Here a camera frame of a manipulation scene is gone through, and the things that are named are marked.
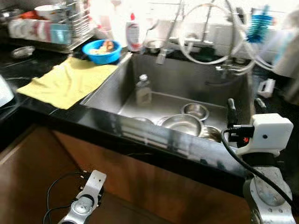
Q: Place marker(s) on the small steel bowl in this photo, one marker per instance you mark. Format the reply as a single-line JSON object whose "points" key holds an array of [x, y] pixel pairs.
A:
{"points": [[195, 111]]}

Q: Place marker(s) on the large steel bowl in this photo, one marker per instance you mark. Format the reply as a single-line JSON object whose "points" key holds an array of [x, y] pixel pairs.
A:
{"points": [[181, 125]]}

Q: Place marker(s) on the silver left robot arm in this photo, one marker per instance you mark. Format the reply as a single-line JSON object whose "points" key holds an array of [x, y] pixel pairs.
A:
{"points": [[86, 200]]}

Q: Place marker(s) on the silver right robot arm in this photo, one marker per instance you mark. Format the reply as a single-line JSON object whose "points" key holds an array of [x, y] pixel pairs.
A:
{"points": [[268, 196]]}

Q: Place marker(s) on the red kitchen item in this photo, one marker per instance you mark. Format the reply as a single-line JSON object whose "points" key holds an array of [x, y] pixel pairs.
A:
{"points": [[28, 15]]}

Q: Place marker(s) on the white plastic clip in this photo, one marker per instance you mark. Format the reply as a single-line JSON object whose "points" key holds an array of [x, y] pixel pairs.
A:
{"points": [[266, 87]]}

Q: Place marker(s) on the stainless steel sink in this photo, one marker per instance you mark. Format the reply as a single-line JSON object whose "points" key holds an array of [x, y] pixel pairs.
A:
{"points": [[187, 81]]}

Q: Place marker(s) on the dark green sponge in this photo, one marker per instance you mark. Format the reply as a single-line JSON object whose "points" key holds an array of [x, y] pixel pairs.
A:
{"points": [[204, 52]]}

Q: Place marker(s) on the beige waffle towel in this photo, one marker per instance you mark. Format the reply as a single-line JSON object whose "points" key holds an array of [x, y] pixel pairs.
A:
{"points": [[287, 44]]}

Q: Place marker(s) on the blue bottle brush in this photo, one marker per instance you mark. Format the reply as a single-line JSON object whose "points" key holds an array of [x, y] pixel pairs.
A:
{"points": [[258, 25]]}

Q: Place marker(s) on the steel pull-down faucet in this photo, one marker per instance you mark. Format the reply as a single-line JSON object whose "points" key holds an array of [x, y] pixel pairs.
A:
{"points": [[205, 35]]}

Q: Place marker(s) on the clear plastic bottle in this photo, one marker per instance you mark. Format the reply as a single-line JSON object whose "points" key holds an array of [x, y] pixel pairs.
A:
{"points": [[143, 93]]}

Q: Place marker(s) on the brown wooden cabinet door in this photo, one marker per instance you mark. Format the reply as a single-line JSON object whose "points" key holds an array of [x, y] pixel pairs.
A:
{"points": [[28, 186], [154, 186]]}

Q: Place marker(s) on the small steel cup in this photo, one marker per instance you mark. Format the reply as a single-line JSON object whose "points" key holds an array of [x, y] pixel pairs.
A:
{"points": [[153, 46]]}

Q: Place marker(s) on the white red-capped soap bottle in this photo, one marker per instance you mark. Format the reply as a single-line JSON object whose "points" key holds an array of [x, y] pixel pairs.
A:
{"points": [[133, 35]]}

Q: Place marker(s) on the orange brown scrub pad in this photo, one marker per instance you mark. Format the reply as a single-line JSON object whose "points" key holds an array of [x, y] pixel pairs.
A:
{"points": [[109, 45]]}

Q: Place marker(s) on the blue plastic bowl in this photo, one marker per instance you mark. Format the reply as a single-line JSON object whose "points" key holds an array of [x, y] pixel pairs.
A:
{"points": [[100, 57]]}

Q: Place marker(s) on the yellow cloth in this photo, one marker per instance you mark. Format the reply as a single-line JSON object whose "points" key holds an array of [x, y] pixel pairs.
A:
{"points": [[65, 84]]}

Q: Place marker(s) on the light blue cup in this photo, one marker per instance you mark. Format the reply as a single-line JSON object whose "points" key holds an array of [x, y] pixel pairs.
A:
{"points": [[60, 33]]}

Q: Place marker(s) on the white ceramic bowl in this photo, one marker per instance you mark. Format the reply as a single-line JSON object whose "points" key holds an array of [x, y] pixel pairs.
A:
{"points": [[46, 11]]}

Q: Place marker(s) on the small steel dish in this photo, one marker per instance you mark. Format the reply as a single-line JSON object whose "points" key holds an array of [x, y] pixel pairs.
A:
{"points": [[22, 52]]}

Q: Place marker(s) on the white appliance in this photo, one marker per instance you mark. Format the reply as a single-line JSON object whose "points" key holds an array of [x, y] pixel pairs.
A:
{"points": [[4, 93]]}

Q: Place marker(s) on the steel pot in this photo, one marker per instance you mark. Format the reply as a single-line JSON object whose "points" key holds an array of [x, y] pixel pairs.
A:
{"points": [[10, 15]]}

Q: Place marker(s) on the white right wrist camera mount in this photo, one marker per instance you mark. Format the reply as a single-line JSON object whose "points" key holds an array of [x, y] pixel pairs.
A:
{"points": [[268, 133]]}

